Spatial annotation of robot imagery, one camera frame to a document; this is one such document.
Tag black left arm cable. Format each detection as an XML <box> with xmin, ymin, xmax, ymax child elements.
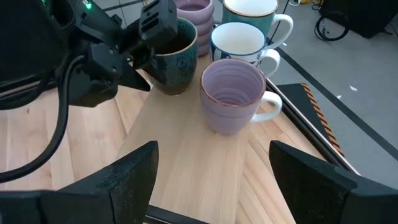
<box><xmin>0</xmin><ymin>55</ymin><xmax>85</xmax><ymax>184</ymax></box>

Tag white mug blue pattern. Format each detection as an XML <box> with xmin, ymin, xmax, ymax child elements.
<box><xmin>210</xmin><ymin>21</ymin><xmax>282</xmax><ymax>78</ymax></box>

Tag black floor case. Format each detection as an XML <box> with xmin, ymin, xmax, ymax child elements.
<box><xmin>318</xmin><ymin>0</ymin><xmax>398</xmax><ymax>40</ymax></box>

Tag purple ribbed mug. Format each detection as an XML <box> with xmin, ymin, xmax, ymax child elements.
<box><xmin>173</xmin><ymin>0</ymin><xmax>215</xmax><ymax>57</ymax></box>

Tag white cable yellow plug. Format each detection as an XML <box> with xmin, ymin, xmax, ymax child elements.
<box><xmin>287</xmin><ymin>0</ymin><xmax>321</xmax><ymax>7</ymax></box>

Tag lavender mug white handle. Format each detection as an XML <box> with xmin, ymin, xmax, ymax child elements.
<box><xmin>199</xmin><ymin>58</ymin><xmax>284</xmax><ymax>137</ymax></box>

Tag black ramp orange stripes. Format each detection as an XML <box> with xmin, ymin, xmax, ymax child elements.
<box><xmin>276</xmin><ymin>82</ymin><xmax>345</xmax><ymax>156</ymax></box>

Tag black cable coil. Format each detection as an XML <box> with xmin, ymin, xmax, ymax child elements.
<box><xmin>313</xmin><ymin>14</ymin><xmax>351</xmax><ymax>42</ymax></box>

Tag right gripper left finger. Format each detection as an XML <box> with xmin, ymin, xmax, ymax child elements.
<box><xmin>62</xmin><ymin>140</ymin><xmax>160</xmax><ymax>224</ymax></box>

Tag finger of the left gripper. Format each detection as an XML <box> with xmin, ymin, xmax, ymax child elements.
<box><xmin>121</xmin><ymin>0</ymin><xmax>178</xmax><ymax>69</ymax></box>
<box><xmin>118</xmin><ymin>66</ymin><xmax>152</xmax><ymax>93</ymax></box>

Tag teal mug white handle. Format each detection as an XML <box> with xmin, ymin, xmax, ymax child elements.
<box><xmin>221</xmin><ymin>0</ymin><xmax>294</xmax><ymax>50</ymax></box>

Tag dark speckled mug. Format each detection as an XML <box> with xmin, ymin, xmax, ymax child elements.
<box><xmin>145</xmin><ymin>17</ymin><xmax>199</xmax><ymax>96</ymax></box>

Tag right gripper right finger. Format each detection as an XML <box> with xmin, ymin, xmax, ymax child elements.
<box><xmin>269</xmin><ymin>139</ymin><xmax>358</xmax><ymax>224</ymax></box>

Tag black metal table frame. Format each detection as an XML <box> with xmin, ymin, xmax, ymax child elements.
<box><xmin>264</xmin><ymin>79</ymin><xmax>360</xmax><ymax>175</ymax></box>

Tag wooden rack board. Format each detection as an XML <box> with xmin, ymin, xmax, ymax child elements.
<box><xmin>116</xmin><ymin>51</ymin><xmax>268</xmax><ymax>224</ymax></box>

